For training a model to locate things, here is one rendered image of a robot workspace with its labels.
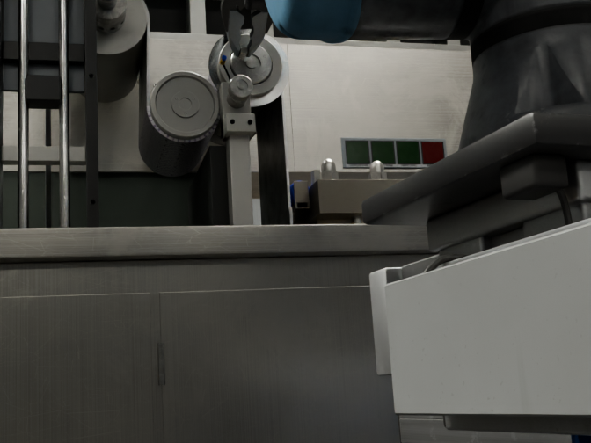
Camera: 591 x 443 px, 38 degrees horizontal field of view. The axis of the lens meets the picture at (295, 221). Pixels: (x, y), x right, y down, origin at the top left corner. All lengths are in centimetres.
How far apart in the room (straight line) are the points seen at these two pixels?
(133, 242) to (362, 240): 32
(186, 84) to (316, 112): 47
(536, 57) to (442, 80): 144
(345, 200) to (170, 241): 43
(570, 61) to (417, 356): 25
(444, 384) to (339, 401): 78
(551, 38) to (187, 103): 98
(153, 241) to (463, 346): 78
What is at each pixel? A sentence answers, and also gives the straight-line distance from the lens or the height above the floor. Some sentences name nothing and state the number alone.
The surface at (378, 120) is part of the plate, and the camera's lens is 194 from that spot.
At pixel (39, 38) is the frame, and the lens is 142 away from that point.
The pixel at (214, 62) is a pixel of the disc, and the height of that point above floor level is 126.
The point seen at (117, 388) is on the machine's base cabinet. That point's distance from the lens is 114.
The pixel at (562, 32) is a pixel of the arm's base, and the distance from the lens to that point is 60.
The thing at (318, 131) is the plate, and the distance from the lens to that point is 189.
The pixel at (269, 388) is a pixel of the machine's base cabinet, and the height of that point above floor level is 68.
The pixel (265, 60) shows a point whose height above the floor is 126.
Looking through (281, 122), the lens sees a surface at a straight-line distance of 155.
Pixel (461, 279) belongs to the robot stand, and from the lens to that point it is 39.
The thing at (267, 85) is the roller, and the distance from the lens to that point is 153.
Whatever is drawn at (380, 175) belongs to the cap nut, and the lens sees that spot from 153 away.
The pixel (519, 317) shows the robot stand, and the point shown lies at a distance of 36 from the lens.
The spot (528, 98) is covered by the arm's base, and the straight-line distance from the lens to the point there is 58.
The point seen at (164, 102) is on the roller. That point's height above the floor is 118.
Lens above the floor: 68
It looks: 11 degrees up
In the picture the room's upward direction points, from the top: 4 degrees counter-clockwise
